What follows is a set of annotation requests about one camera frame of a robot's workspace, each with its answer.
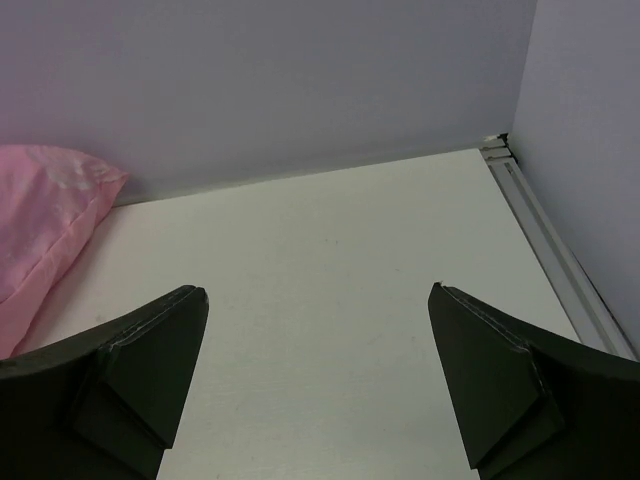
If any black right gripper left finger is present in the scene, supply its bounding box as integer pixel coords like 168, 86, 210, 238
1, 285, 209, 479

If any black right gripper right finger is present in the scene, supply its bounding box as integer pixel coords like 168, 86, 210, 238
428, 283, 639, 479

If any pink pillowcase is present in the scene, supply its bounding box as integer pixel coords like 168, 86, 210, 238
1, 145, 128, 358

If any aluminium right side rail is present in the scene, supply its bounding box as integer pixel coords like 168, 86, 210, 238
479, 133, 639, 361

